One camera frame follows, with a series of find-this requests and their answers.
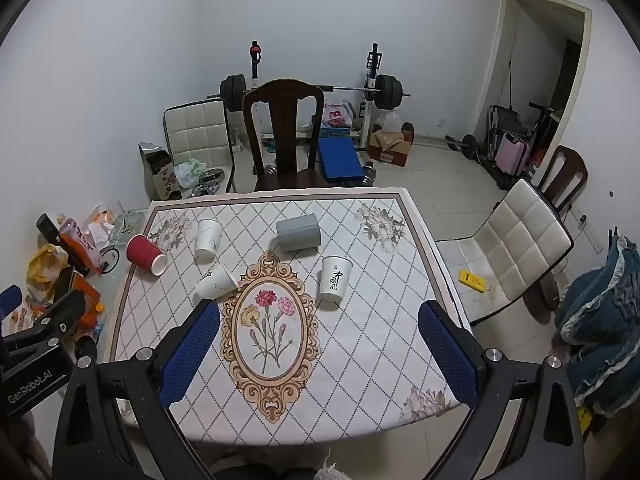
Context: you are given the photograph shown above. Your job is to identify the floral printed tablecloth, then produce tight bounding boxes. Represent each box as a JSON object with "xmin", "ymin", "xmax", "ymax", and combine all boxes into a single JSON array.
[{"xmin": 107, "ymin": 187, "xmax": 474, "ymax": 445}]

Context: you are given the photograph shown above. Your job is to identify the red paper cup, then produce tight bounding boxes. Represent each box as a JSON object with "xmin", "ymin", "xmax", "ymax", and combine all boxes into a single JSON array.
[{"xmin": 126, "ymin": 233, "xmax": 168, "ymax": 276}]

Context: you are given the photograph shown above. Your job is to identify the white weight bench rack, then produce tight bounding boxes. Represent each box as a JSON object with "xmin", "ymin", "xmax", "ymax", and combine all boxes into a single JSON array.
[{"xmin": 247, "ymin": 40, "xmax": 386, "ymax": 150}]

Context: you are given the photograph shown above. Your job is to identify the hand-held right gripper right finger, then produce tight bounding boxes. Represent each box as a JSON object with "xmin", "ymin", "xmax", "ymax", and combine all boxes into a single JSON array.
[{"xmin": 417, "ymin": 300, "xmax": 587, "ymax": 480}]

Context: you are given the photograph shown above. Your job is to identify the folded grey cart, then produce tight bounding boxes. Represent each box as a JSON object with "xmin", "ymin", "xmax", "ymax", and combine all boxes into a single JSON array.
[{"xmin": 486, "ymin": 104, "xmax": 526, "ymax": 161}]

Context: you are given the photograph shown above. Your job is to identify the white power strip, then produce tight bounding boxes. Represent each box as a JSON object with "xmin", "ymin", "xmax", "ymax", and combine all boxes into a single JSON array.
[{"xmin": 570, "ymin": 204, "xmax": 605, "ymax": 256}]

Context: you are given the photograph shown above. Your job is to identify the orange printed box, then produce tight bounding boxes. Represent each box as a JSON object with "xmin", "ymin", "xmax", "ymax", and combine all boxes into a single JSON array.
[{"xmin": 60, "ymin": 225, "xmax": 103, "ymax": 276}]

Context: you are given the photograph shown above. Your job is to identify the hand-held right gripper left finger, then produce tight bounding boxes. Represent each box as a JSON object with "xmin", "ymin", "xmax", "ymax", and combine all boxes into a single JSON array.
[{"xmin": 52, "ymin": 299, "xmax": 222, "ymax": 480}]

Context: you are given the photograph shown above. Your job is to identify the brown cardboard box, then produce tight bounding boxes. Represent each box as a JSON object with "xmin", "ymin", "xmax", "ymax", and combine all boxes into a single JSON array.
[{"xmin": 367, "ymin": 122, "xmax": 416, "ymax": 167}]

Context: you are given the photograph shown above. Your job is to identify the small black barbell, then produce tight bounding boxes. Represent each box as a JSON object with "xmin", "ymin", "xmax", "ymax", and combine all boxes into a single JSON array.
[{"xmin": 445, "ymin": 133, "xmax": 482, "ymax": 161}]

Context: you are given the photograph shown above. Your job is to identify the green and white plastic bag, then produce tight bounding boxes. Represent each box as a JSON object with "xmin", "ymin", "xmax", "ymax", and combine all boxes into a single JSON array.
[{"xmin": 173, "ymin": 158, "xmax": 208, "ymax": 189}]

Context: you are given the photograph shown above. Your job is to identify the grey plastic cup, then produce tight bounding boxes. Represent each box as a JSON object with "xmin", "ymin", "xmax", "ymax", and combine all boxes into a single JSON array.
[{"xmin": 276, "ymin": 213, "xmax": 321, "ymax": 252}]

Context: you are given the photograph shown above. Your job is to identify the dark wooden chair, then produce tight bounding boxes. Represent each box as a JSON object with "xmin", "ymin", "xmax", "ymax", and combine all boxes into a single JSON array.
[
  {"xmin": 242, "ymin": 79, "xmax": 326, "ymax": 193},
  {"xmin": 531, "ymin": 145, "xmax": 589, "ymax": 221}
]

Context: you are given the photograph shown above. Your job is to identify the clear plastic bag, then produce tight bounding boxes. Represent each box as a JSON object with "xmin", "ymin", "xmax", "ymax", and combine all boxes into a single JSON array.
[{"xmin": 376, "ymin": 110, "xmax": 404, "ymax": 133}]

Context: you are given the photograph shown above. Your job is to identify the blue bench pad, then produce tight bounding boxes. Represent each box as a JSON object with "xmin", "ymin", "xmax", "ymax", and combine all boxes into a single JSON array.
[{"xmin": 318, "ymin": 137, "xmax": 365, "ymax": 185}]

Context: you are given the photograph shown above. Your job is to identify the yellow flat packet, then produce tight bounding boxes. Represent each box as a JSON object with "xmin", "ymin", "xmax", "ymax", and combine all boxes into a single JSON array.
[{"xmin": 459, "ymin": 269, "xmax": 490, "ymax": 293}]

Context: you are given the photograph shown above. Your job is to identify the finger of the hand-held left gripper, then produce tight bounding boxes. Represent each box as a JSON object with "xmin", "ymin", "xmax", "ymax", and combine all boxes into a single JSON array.
[
  {"xmin": 0, "ymin": 285, "xmax": 24, "ymax": 321},
  {"xmin": 0, "ymin": 290, "xmax": 87, "ymax": 361}
]

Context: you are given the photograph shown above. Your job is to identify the metal pans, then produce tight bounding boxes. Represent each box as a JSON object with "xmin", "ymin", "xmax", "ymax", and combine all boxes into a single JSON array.
[{"xmin": 191, "ymin": 169, "xmax": 227, "ymax": 196}]

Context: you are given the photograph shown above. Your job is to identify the white cup with black print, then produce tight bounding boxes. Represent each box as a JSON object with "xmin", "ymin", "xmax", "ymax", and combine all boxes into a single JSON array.
[{"xmin": 319, "ymin": 256, "xmax": 354, "ymax": 304}]

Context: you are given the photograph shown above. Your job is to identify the red and white plastic bag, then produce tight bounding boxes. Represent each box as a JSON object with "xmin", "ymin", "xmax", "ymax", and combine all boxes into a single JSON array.
[{"xmin": 320, "ymin": 100, "xmax": 354, "ymax": 130}]

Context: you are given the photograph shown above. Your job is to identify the white crumpled plastic bag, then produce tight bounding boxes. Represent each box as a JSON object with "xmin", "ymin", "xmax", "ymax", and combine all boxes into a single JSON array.
[{"xmin": 82, "ymin": 203, "xmax": 118, "ymax": 246}]

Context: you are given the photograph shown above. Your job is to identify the white paper cup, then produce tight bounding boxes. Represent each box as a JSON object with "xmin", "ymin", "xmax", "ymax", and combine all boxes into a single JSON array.
[
  {"xmin": 193, "ymin": 261, "xmax": 240, "ymax": 303},
  {"xmin": 194, "ymin": 218, "xmax": 224, "ymax": 260}
]

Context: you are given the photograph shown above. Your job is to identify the pink suitcase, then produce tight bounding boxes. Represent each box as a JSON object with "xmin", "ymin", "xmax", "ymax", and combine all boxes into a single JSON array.
[{"xmin": 495, "ymin": 131, "xmax": 531, "ymax": 177}]

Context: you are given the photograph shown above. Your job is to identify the white frayed cloth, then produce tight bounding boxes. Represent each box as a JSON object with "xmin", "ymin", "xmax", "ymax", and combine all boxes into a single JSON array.
[{"xmin": 314, "ymin": 452, "xmax": 362, "ymax": 480}]

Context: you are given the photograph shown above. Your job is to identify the white padded chair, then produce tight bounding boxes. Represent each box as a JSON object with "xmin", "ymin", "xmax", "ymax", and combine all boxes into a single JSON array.
[
  {"xmin": 163, "ymin": 99, "xmax": 238, "ymax": 195},
  {"xmin": 434, "ymin": 178, "xmax": 575, "ymax": 326}
]

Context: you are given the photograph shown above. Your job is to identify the black barbell with plates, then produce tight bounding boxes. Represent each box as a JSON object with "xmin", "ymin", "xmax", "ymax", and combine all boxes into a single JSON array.
[{"xmin": 207, "ymin": 74, "xmax": 412, "ymax": 113}]

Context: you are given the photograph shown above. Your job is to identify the pile of blue clothes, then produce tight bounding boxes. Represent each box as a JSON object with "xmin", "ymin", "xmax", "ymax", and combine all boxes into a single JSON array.
[{"xmin": 552, "ymin": 230, "xmax": 640, "ymax": 408}]

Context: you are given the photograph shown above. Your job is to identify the glass ashtray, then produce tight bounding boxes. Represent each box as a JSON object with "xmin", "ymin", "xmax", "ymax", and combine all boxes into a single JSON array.
[{"xmin": 109, "ymin": 210, "xmax": 146, "ymax": 241}]

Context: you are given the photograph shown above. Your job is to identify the yellow plastic bag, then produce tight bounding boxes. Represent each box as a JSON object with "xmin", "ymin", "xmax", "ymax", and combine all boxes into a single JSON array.
[{"xmin": 26, "ymin": 244, "xmax": 70, "ymax": 306}]

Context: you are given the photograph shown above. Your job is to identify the brown printed paper bag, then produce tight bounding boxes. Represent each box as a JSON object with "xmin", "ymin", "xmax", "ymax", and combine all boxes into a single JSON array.
[{"xmin": 138, "ymin": 142, "xmax": 182, "ymax": 201}]

